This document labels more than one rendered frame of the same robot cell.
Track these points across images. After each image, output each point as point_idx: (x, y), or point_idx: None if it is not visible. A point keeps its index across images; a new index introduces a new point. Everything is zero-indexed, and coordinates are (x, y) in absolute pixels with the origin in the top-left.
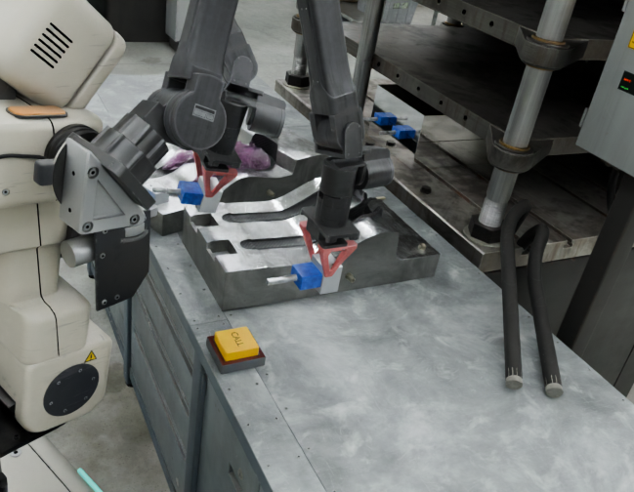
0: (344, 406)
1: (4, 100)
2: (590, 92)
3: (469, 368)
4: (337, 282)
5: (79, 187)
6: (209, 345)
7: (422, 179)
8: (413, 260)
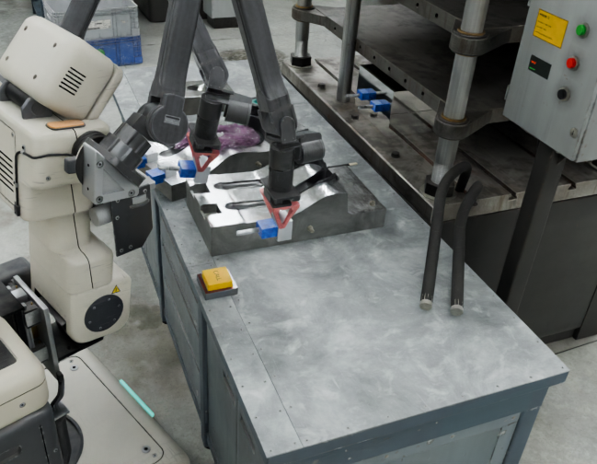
0: (292, 321)
1: (45, 117)
2: None
3: (395, 295)
4: (290, 232)
5: (92, 174)
6: (198, 280)
7: (395, 145)
8: (363, 214)
